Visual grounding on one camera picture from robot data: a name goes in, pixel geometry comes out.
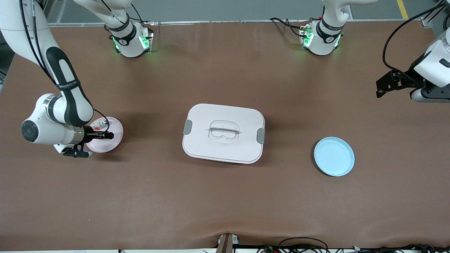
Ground white lidded box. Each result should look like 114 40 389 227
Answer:
182 103 265 164

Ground pink round plate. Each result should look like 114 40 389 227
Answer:
85 116 124 154

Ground light blue round plate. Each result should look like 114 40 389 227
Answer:
314 137 355 177

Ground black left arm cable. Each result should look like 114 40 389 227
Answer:
382 1 445 76

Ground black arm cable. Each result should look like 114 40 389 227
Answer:
382 1 445 76
19 0 110 138

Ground aluminium frame post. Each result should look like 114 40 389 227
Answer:
420 0 450 29
33 0 58 27

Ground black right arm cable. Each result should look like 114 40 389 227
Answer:
19 0 110 138

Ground black base power cable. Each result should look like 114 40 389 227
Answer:
270 17 308 38

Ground black cable bundle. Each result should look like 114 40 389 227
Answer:
352 244 450 253

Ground brown camera mount bracket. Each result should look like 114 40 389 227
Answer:
215 233 240 253

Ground silver table edge rail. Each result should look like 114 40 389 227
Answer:
47 19 428 28

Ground black looped cable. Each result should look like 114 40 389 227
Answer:
278 237 329 253

